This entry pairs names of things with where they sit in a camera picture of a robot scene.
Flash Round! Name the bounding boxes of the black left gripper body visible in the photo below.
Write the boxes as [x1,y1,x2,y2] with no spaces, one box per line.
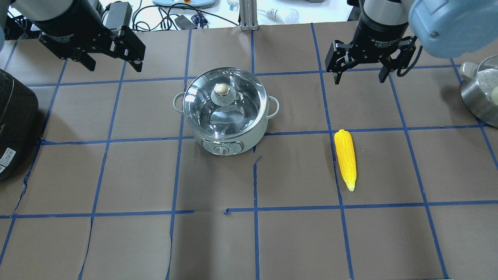
[33,0,113,57]

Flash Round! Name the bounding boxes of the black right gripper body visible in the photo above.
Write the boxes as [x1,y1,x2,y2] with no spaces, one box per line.
[350,9,409,63]

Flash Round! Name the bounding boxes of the yellow corn cob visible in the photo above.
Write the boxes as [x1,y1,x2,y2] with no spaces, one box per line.
[334,129,357,192]

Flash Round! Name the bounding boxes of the glass pot lid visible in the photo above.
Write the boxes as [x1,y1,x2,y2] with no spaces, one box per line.
[181,67,269,140]

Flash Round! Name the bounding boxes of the steel pot at edge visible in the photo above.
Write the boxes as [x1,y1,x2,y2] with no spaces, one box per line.
[459,55,498,128]

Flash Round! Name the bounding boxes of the light green electric pot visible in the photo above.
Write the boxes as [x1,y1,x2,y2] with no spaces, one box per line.
[173,67,280,156]

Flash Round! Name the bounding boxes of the white light bulb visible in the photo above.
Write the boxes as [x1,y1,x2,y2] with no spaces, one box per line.
[263,8,300,24]

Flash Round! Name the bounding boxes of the dark brown rice cooker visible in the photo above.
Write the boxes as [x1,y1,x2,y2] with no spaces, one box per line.
[0,70,39,180]

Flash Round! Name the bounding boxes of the aluminium frame post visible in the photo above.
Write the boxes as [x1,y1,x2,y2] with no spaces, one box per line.
[239,0,259,32]

